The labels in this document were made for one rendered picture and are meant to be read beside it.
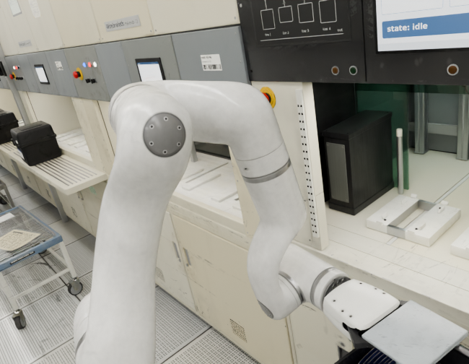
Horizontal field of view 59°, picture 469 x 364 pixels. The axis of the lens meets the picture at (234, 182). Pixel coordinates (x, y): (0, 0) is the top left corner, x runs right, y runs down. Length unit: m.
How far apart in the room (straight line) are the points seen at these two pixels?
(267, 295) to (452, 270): 0.63
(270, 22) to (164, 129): 0.68
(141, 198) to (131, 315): 0.19
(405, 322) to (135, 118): 0.52
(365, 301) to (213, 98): 0.43
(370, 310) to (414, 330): 0.07
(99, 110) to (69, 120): 1.55
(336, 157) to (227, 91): 0.85
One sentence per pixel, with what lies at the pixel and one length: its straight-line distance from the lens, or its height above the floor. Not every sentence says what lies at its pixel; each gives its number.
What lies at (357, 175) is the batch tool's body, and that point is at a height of 1.01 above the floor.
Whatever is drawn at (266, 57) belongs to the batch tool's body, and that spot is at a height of 1.47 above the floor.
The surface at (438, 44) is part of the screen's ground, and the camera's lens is 0.91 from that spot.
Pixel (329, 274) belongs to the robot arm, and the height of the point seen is 1.13.
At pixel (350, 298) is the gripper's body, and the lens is 0.77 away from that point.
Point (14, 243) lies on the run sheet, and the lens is 3.07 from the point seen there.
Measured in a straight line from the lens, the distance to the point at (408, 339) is 0.71.
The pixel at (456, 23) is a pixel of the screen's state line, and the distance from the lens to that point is 0.89.
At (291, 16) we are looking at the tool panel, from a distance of 1.10.
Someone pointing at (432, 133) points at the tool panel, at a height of 0.95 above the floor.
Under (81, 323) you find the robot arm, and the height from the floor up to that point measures 1.17.
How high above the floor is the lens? 1.62
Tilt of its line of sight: 23 degrees down
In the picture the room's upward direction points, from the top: 11 degrees counter-clockwise
